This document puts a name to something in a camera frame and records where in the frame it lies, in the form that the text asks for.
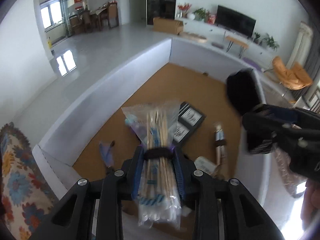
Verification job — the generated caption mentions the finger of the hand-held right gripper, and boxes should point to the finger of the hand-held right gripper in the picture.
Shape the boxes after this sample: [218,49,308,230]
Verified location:
[243,104,300,130]
[246,127,278,155]

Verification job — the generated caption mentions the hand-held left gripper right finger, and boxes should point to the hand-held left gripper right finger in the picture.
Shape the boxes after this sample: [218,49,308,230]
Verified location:
[174,146,285,240]

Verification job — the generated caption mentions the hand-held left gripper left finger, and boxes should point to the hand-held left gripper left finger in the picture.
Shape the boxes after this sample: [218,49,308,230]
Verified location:
[29,146,145,240]

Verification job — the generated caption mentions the white plastic bottle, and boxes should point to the white plastic bottle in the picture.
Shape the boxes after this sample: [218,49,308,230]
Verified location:
[194,156,218,178]

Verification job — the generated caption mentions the black hair tie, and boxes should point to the black hair tie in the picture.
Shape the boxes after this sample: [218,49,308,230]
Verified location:
[143,148,177,161]

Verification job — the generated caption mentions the purple toy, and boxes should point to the purple toy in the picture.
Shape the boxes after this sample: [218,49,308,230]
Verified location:
[99,141,116,168]

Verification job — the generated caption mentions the clear cartoon print plastic box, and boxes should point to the clear cartoon print plastic box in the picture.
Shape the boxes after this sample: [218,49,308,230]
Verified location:
[124,115,177,150]

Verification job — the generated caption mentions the bag of bamboo skewers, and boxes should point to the bag of bamboo skewers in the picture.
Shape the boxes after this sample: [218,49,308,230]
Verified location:
[121,100,185,229]

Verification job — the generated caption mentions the black cardboard box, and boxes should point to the black cardboard box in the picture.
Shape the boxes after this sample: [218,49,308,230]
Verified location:
[172,102,207,147]

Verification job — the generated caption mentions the white storage box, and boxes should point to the white storage box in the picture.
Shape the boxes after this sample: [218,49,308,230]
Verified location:
[31,37,275,240]

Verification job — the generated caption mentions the person's right hand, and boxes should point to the person's right hand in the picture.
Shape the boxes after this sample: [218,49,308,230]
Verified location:
[301,180,320,230]

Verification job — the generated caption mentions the orange lounge chair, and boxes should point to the orange lounge chair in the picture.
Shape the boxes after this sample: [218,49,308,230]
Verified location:
[271,56,313,90]

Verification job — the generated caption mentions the purple mat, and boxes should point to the purple mat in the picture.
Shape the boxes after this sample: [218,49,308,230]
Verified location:
[242,57,262,69]

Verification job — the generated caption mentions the white television cabinet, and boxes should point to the white television cabinet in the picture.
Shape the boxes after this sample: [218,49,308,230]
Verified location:
[180,17,275,68]

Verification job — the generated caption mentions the grey curtain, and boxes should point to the grey curtain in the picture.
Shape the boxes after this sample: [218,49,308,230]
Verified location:
[306,30,320,100]

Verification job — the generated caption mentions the potted plant in white pot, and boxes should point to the potted plant in white pot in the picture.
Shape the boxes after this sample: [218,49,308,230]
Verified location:
[261,33,280,52]

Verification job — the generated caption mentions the wooden bench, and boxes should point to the wooden bench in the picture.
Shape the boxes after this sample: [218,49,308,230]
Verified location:
[224,35,249,55]

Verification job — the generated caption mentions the black television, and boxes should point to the black television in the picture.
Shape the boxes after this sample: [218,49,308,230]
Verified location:
[215,4,257,38]

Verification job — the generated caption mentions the floral rug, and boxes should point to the floral rug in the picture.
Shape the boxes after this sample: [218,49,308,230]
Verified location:
[0,122,59,240]

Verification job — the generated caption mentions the green leafy plant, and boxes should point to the green leafy plant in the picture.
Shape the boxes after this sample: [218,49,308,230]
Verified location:
[192,7,209,22]

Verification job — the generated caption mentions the brown cardboard box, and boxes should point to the brown cardboard box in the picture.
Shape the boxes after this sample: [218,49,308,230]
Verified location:
[152,17,184,35]

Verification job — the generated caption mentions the red flower plant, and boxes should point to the red flower plant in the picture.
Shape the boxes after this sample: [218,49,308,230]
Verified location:
[177,2,192,18]

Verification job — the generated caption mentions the wooden dining furniture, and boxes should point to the wooden dining furniture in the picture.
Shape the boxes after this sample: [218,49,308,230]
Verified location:
[69,1,119,34]

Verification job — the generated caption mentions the dark display cabinet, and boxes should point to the dark display cabinet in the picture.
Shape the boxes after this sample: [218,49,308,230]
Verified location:
[146,0,178,27]

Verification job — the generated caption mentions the white door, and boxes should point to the white door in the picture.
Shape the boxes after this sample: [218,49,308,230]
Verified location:
[129,0,147,24]

